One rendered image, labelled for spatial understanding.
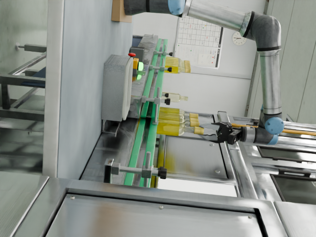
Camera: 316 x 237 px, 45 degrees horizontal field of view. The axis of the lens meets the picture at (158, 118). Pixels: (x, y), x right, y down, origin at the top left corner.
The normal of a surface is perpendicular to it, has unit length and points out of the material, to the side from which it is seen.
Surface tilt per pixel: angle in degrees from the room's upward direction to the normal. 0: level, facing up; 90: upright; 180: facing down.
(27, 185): 90
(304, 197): 90
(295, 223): 90
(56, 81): 90
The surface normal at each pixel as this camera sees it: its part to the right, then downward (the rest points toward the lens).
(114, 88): -0.04, 0.35
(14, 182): 0.10, -0.93
